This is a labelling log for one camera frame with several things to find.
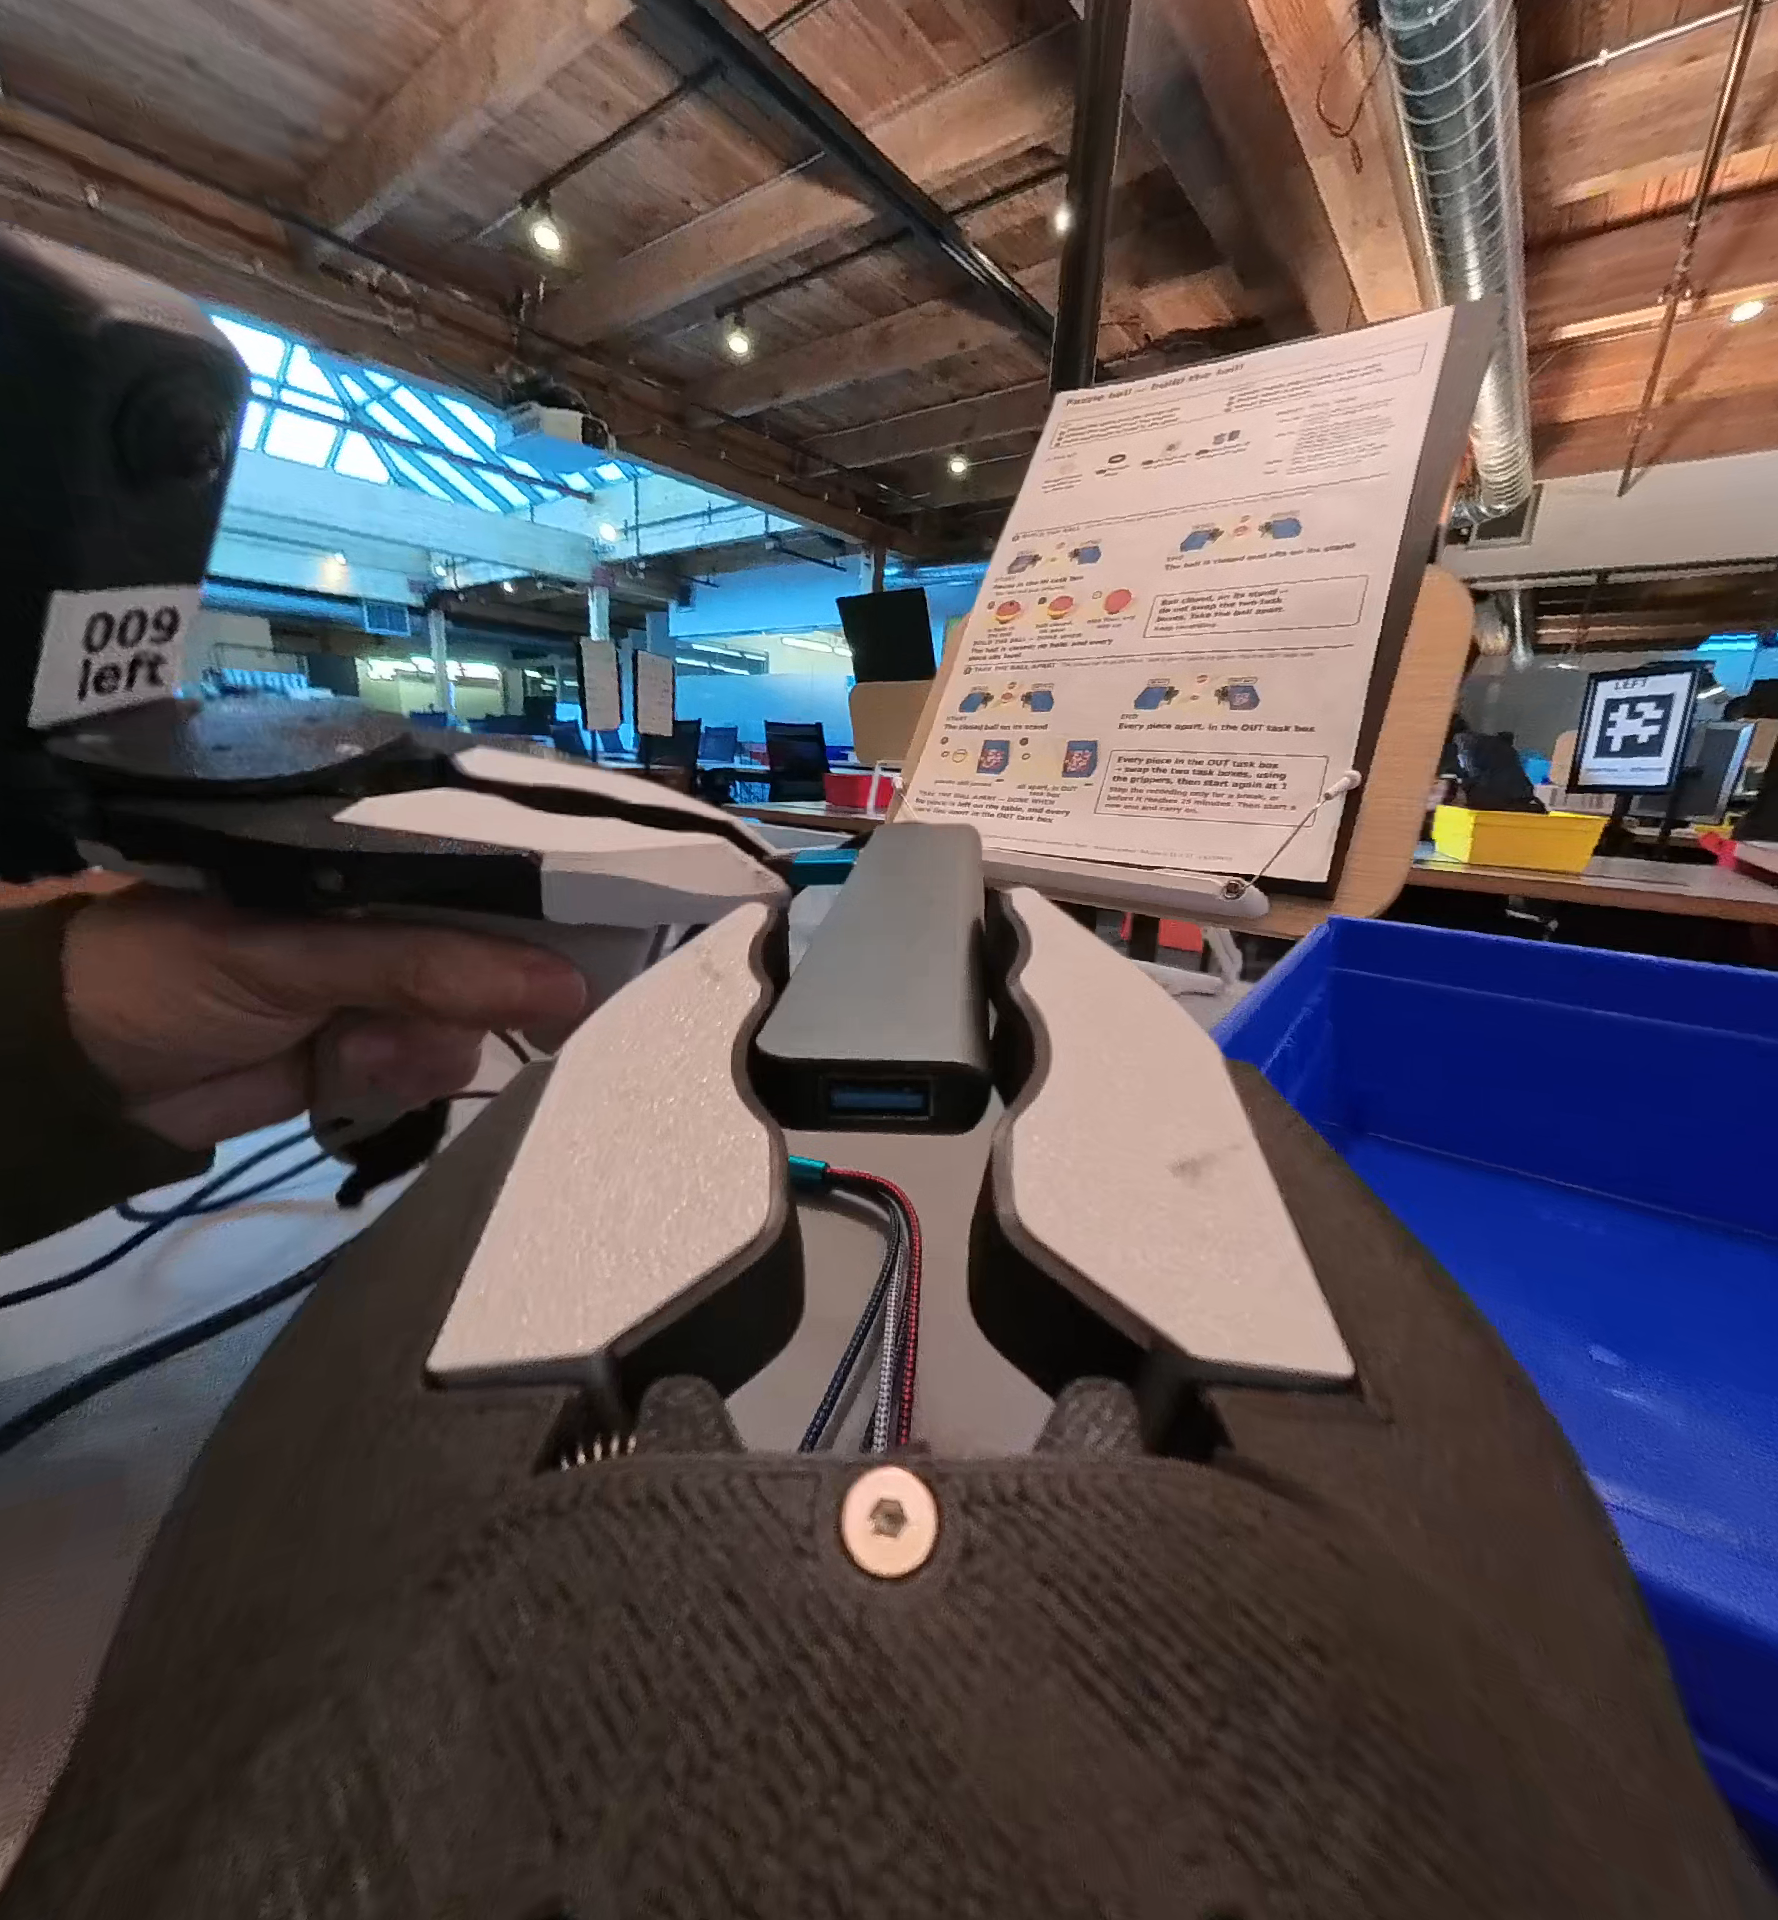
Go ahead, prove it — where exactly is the braided multi-plug charging cable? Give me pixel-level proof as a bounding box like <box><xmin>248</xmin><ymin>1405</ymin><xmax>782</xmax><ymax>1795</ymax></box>
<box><xmin>0</xmin><ymin>857</ymin><xmax>931</xmax><ymax>1508</ymax></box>

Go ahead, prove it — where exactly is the silver ventilation duct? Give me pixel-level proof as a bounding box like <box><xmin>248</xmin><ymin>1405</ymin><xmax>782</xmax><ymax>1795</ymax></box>
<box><xmin>1376</xmin><ymin>0</ymin><xmax>1541</xmax><ymax>527</ymax></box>

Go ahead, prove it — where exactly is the black pole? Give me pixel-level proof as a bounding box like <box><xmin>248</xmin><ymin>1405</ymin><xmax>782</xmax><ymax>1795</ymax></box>
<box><xmin>1052</xmin><ymin>0</ymin><xmax>1132</xmax><ymax>397</ymax></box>

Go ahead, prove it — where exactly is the wooden background desk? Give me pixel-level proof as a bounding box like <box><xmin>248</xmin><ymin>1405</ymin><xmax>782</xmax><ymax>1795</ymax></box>
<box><xmin>1405</xmin><ymin>857</ymin><xmax>1778</xmax><ymax>921</ymax></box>

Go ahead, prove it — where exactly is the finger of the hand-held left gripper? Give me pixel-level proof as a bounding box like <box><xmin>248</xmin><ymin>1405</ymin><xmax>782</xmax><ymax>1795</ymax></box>
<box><xmin>332</xmin><ymin>794</ymin><xmax>796</xmax><ymax>928</ymax></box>
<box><xmin>454</xmin><ymin>740</ymin><xmax>782</xmax><ymax>868</ymax></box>

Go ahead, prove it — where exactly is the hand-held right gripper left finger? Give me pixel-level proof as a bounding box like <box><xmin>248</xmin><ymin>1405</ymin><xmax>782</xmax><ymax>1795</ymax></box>
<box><xmin>423</xmin><ymin>897</ymin><xmax>805</xmax><ymax>1405</ymax></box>

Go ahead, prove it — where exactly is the printed instruction sheet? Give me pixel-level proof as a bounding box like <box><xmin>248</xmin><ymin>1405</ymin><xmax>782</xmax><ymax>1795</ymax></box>
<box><xmin>900</xmin><ymin>306</ymin><xmax>1464</xmax><ymax>886</ymax></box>

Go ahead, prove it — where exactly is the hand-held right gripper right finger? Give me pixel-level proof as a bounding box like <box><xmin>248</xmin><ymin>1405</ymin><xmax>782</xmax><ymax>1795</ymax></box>
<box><xmin>986</xmin><ymin>883</ymin><xmax>1356</xmax><ymax>1392</ymax></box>

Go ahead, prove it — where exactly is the wooden document board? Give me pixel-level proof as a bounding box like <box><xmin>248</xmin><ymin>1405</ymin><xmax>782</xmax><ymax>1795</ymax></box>
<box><xmin>850</xmin><ymin>290</ymin><xmax>1505</xmax><ymax>918</ymax></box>

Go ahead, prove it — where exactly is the white sheet ledge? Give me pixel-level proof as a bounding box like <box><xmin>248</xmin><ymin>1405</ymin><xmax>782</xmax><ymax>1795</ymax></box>
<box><xmin>979</xmin><ymin>857</ymin><xmax>1272</xmax><ymax>918</ymax></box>

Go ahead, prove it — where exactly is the black white marker sign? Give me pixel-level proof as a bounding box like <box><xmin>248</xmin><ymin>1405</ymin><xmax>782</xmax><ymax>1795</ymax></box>
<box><xmin>1569</xmin><ymin>659</ymin><xmax>1715</xmax><ymax>797</ymax></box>

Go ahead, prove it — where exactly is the grey usb hub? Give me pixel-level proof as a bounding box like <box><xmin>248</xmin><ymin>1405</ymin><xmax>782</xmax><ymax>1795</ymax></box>
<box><xmin>751</xmin><ymin>820</ymin><xmax>997</xmax><ymax>1129</ymax></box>

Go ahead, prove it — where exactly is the yellow plastic bin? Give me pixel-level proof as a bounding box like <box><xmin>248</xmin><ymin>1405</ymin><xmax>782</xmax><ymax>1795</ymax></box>
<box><xmin>1432</xmin><ymin>800</ymin><xmax>1610</xmax><ymax>871</ymax></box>

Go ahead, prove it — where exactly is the ceiling projector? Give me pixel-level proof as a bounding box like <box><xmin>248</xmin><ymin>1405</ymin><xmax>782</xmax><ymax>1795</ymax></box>
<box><xmin>495</xmin><ymin>403</ymin><xmax>619</xmax><ymax>458</ymax></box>

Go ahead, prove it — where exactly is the blue plastic bin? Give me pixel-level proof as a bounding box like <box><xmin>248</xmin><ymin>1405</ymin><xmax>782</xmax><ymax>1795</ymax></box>
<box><xmin>1209</xmin><ymin>914</ymin><xmax>1778</xmax><ymax>1866</ymax></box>

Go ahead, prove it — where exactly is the person's left hand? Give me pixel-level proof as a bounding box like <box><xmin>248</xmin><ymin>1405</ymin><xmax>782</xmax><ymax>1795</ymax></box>
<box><xmin>62</xmin><ymin>892</ymin><xmax>594</xmax><ymax>1157</ymax></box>

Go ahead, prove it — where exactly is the black monitor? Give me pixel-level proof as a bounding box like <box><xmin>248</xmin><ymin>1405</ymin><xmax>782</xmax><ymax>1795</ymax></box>
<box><xmin>834</xmin><ymin>589</ymin><xmax>939</xmax><ymax>689</ymax></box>

